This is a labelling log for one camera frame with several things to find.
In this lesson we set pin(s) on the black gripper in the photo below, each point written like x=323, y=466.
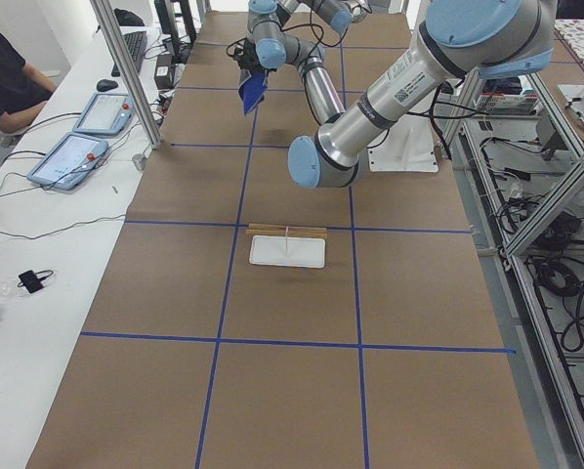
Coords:
x=247, y=61

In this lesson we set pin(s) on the blue grey towel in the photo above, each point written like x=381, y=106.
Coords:
x=252, y=87

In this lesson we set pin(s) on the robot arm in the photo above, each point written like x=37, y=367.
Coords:
x=498, y=39
x=268, y=46

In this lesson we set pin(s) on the black monitor stand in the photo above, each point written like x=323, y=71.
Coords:
x=165, y=10

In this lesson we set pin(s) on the black power adapter box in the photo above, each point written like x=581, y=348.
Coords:
x=164, y=72

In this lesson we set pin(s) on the black keyboard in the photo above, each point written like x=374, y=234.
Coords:
x=136, y=45

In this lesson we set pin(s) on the black computer mouse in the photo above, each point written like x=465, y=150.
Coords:
x=105, y=85

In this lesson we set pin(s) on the far teach pendant tablet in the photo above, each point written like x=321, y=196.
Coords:
x=106, y=114

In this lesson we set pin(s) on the teach pendant tablet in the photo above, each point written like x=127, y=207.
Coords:
x=106, y=114
x=69, y=162

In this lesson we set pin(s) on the near teach pendant tablet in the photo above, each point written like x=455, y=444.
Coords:
x=69, y=162

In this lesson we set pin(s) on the person in black shirt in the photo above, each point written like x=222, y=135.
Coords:
x=24, y=89

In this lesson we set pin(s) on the clear plastic bag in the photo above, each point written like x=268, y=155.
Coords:
x=12, y=288

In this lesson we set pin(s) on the aluminium frame post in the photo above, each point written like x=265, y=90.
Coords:
x=118, y=49

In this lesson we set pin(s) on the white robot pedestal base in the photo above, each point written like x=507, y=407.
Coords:
x=407, y=147

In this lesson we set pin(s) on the small black device with cable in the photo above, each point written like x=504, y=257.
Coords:
x=34, y=281

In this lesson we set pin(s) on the aluminium frame rack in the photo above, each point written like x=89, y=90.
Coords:
x=521, y=166

